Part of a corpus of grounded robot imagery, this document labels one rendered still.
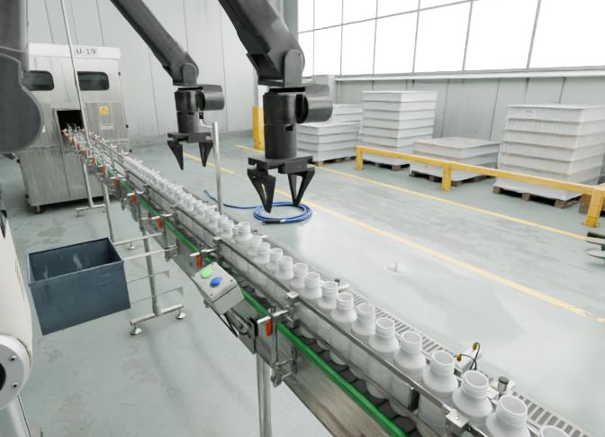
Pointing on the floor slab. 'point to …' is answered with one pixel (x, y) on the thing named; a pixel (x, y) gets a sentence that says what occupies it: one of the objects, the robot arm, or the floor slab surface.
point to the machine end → (40, 58)
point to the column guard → (257, 128)
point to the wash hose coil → (272, 206)
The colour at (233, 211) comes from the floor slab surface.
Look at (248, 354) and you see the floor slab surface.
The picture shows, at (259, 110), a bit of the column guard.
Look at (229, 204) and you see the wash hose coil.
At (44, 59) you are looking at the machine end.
